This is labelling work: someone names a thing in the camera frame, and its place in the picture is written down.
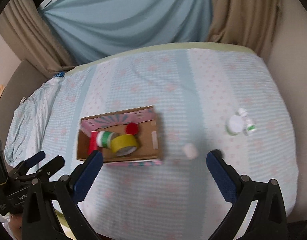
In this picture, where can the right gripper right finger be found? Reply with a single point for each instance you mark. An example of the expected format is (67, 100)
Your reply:
(269, 217)

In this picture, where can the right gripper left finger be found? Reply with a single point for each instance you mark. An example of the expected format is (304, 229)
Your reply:
(39, 218)

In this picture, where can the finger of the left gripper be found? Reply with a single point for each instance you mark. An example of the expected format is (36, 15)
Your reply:
(50, 168)
(24, 166)

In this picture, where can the red rectangular box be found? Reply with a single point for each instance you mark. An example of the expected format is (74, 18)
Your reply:
(93, 145)

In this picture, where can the green white tape roll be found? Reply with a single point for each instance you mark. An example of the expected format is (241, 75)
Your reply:
(104, 139)

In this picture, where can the yellow tape roll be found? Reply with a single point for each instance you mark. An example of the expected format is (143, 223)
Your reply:
(124, 145)

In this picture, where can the red cap silver container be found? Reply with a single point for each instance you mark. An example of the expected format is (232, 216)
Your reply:
(132, 128)

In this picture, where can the white supplement bottle green label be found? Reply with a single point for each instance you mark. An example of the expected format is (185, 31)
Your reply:
(250, 126)

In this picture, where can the person's left hand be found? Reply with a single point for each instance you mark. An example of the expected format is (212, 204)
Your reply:
(15, 225)

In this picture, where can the cardboard box with pink flaps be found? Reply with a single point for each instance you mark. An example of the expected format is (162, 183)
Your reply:
(149, 151)

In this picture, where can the small blue object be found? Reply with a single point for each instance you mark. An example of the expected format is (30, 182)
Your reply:
(60, 74)

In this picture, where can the white round jar green base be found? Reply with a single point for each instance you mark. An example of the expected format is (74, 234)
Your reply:
(235, 125)

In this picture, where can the small white earbud case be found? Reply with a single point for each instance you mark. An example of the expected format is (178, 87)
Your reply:
(190, 151)

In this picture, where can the light blue checkered bedspread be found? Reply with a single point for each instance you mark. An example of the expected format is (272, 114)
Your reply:
(194, 92)

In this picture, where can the beige curtain left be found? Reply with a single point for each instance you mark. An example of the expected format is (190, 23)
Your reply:
(31, 39)

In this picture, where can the beige curtain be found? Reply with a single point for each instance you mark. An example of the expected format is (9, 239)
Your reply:
(31, 39)
(248, 23)

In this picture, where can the blue fabric sheet backdrop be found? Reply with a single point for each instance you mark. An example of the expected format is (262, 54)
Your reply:
(93, 29)

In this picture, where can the beige curtain right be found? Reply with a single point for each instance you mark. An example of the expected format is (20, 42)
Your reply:
(248, 23)

